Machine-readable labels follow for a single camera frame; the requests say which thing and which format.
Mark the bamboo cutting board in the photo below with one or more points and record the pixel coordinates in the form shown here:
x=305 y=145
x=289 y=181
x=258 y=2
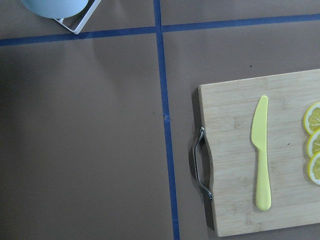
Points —
x=227 y=109

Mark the lemon slice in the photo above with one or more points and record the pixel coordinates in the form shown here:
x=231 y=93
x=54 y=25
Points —
x=313 y=169
x=313 y=144
x=311 y=118

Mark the light blue cup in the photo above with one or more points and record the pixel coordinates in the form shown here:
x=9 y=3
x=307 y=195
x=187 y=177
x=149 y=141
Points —
x=55 y=9

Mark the lemon slice middle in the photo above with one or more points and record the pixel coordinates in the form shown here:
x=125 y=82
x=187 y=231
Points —
x=313 y=144

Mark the yellow plastic knife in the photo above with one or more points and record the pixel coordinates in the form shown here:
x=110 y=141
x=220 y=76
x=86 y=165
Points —
x=263 y=199

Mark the white wire cup rack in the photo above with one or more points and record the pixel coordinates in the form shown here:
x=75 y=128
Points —
x=76 y=23

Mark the lemon slice near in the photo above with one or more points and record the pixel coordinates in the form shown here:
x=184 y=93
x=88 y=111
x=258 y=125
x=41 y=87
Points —
x=313 y=169

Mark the lemon slice far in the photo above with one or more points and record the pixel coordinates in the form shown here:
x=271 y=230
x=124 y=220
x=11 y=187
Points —
x=311 y=118

